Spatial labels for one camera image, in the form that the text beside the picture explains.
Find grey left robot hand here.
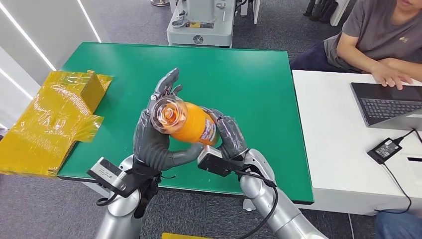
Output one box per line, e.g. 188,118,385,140
132,67,205,171

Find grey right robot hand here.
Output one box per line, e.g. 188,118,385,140
201,107,248,161

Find person's right hand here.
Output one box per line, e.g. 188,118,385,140
371,63,415,90

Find orange plastic bottle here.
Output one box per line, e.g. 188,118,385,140
150,96,220,146

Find dark grey laptop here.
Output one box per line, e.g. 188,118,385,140
350,82,422,131

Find person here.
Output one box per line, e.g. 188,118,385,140
290,0,422,90

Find black power adapter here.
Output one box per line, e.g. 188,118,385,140
367,137,403,165

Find white cabinet corner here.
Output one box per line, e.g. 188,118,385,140
329,0,351,27

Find black chair base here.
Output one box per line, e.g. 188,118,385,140
303,0,339,24

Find yellow taped box edge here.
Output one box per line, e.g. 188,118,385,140
161,232,213,239

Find yellow taped cardboard box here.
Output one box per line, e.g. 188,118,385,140
0,70,113,179

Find grey machine base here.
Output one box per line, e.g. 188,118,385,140
166,0,236,48

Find white furniture legs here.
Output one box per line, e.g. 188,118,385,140
240,0,261,24

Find person's leg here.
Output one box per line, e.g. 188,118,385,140
374,211,422,239

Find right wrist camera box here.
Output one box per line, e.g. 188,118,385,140
197,145,243,178

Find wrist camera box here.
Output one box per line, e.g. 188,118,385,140
86,157,132,199
197,145,243,178

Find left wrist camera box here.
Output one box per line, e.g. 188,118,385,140
86,157,132,199

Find black laptop charging cable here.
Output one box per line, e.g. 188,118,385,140
395,128,422,145

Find white table leg bracket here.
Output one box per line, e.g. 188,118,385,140
82,181,111,199
243,198,257,213

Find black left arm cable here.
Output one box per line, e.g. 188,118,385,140
96,192,120,208

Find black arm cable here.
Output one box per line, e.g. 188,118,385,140
96,192,120,208
230,168,279,239

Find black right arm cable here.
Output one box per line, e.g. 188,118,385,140
230,168,279,239

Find black adapter power cord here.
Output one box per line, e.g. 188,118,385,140
374,162,413,215

